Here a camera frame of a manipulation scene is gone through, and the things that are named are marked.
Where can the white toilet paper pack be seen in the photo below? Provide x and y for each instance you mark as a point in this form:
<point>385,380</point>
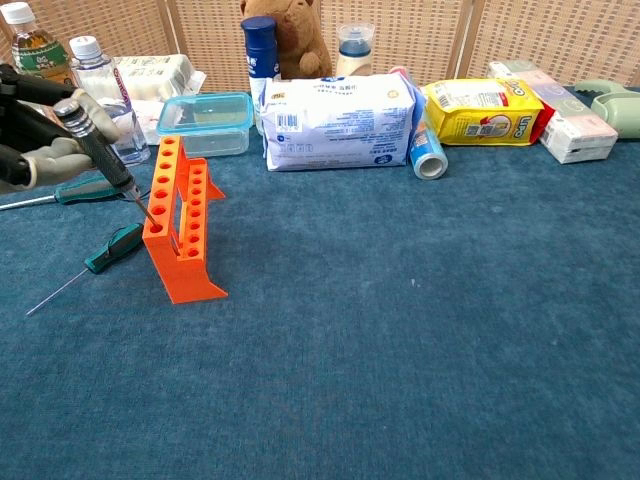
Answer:
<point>150,75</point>

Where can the pastel tissue pack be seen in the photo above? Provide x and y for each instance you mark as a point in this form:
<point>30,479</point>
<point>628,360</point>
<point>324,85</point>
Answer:
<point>575,125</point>

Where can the blue felt table cover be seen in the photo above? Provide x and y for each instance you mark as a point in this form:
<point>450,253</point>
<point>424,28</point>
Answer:
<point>350,325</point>

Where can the brown capybara plush toy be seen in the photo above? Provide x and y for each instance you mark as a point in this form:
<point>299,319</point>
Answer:
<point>300,35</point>

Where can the green lint roller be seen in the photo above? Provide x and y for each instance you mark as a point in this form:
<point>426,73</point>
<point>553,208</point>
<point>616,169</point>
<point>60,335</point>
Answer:
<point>617,107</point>

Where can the blue white spray can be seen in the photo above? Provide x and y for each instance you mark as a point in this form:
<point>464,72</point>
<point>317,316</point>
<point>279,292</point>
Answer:
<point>260,55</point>

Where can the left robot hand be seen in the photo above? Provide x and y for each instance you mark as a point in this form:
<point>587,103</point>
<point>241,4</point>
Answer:
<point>30,125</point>

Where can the wicker folding screen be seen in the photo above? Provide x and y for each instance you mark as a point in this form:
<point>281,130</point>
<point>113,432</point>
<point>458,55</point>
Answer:
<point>550,35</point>

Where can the white clear-capped sauce bottle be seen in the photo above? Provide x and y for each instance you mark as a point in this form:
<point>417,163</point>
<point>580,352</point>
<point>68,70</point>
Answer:
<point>354,62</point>

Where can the orange tool rack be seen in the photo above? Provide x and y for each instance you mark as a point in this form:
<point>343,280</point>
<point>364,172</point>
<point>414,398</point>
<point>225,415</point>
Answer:
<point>187,280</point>

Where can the white wet wipes pack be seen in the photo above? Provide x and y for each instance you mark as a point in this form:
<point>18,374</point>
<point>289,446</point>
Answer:
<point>340,120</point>

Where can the yellow snack bag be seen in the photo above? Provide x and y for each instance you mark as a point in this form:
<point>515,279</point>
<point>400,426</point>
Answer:
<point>480,115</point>

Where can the blue plastic wrap roll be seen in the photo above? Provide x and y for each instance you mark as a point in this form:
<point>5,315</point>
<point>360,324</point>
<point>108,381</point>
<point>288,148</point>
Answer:
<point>425,150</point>

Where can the green tea bottle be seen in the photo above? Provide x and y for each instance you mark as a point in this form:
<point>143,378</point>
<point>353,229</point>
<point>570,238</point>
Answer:
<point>37,50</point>

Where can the clear blue-lidded food container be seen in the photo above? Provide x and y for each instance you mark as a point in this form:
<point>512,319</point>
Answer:
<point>205,120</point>

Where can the red yellow snack box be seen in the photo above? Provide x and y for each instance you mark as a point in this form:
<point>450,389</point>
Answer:
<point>546,122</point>

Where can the clear water bottle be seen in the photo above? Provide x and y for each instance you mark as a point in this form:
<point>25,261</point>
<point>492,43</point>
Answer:
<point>97,70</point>

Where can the black metal precision screwdriver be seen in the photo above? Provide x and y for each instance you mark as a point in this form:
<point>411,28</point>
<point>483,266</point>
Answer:
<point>107,160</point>

